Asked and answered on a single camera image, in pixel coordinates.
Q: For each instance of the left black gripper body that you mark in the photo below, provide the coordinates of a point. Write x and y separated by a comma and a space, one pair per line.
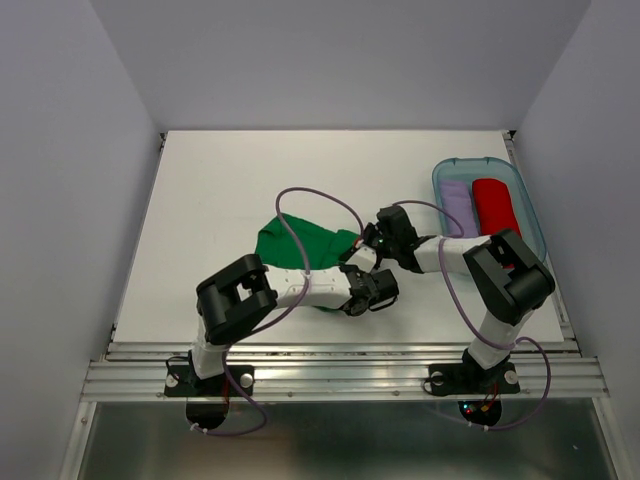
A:
355, 313

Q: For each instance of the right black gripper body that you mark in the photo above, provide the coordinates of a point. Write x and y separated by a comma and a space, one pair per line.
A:
375, 238

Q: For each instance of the green t shirt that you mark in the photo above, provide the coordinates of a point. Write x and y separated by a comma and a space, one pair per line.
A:
301, 261

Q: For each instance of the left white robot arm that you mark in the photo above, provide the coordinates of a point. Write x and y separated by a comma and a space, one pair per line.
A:
234, 301

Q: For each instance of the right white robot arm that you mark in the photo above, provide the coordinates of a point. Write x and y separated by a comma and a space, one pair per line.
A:
510, 279

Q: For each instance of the lavender t shirt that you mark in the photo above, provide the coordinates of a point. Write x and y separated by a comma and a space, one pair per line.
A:
457, 202

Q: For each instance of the translucent blue plastic bin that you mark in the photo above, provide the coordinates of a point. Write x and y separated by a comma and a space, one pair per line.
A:
458, 172

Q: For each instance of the red t shirt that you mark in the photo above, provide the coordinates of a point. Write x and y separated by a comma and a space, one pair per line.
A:
494, 208

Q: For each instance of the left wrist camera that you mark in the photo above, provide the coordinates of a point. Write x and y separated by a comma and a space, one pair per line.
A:
363, 257

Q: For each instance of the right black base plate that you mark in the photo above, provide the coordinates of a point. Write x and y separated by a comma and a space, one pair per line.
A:
448, 379

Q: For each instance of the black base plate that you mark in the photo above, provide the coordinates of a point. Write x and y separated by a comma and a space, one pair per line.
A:
448, 379
181, 382

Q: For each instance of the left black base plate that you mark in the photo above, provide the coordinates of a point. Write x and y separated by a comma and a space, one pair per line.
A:
181, 382

